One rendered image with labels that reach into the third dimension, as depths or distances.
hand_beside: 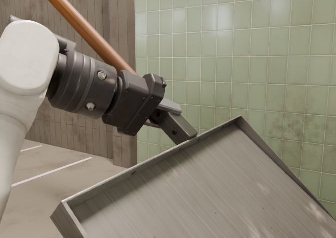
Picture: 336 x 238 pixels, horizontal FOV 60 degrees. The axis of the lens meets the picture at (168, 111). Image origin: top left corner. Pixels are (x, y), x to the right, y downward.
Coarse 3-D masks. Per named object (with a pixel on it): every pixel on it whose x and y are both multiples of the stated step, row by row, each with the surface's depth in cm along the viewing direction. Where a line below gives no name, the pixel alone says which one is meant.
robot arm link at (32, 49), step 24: (24, 24) 36; (0, 48) 32; (24, 48) 34; (48, 48) 36; (0, 72) 31; (24, 72) 33; (48, 72) 35; (0, 96) 31; (24, 96) 32; (24, 120) 33
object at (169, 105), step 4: (164, 100) 50; (168, 100) 51; (160, 104) 48; (164, 104) 49; (168, 104) 50; (172, 104) 51; (176, 104) 52; (160, 108) 49; (164, 108) 49; (168, 108) 50; (172, 108) 50; (176, 108) 51; (180, 108) 52; (172, 112) 51; (176, 112) 51; (180, 112) 51
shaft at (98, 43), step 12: (48, 0) 62; (60, 0) 60; (60, 12) 60; (72, 12) 59; (72, 24) 59; (84, 24) 58; (84, 36) 58; (96, 36) 57; (96, 48) 56; (108, 48) 56; (108, 60) 55; (120, 60) 55; (132, 72) 54
